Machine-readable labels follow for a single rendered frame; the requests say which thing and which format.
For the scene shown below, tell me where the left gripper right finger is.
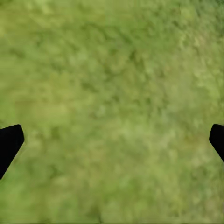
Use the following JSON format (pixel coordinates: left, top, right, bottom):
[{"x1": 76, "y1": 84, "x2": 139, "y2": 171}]
[{"x1": 209, "y1": 124, "x2": 224, "y2": 162}]

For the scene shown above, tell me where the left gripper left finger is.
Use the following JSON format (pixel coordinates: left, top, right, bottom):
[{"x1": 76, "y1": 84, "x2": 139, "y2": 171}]
[{"x1": 0, "y1": 124, "x2": 24, "y2": 180}]

